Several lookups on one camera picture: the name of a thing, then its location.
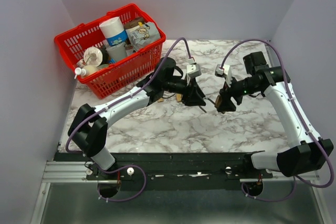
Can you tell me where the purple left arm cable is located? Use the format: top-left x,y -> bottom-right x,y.
65,37 -> 195,153

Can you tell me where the grey cartoon snack bag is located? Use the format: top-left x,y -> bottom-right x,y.
126,22 -> 161,51

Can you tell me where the red plastic shopping basket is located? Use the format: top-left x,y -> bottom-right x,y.
54,3 -> 166,99

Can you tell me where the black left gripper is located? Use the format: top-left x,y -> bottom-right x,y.
162,74 -> 206,108

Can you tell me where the white pump lotion bottle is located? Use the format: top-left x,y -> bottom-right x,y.
74,65 -> 99,79

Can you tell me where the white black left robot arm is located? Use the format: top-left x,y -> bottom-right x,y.
68,58 -> 206,179

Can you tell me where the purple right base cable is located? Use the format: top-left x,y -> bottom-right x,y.
240,175 -> 297,202

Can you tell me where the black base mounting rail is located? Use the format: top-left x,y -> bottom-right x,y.
54,152 -> 274,191

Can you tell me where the brown chocolate package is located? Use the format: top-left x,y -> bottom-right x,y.
123,17 -> 145,30

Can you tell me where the brass padlock long shackle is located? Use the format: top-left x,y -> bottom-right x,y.
176,94 -> 182,103

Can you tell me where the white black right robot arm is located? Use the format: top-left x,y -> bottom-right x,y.
215,51 -> 333,178

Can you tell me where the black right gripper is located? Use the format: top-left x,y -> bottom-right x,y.
217,73 -> 260,112

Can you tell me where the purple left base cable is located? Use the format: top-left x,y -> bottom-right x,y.
98,165 -> 147,204

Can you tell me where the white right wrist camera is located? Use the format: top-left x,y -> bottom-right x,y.
215,64 -> 233,87

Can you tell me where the large brass padlock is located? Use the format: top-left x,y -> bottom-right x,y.
203,97 -> 225,114

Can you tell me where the grey paper cup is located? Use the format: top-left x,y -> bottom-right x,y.
106,42 -> 128,63

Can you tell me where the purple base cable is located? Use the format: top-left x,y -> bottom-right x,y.
240,175 -> 297,202
98,165 -> 147,204

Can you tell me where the white paper towel roll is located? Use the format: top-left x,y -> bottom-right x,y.
99,17 -> 128,46

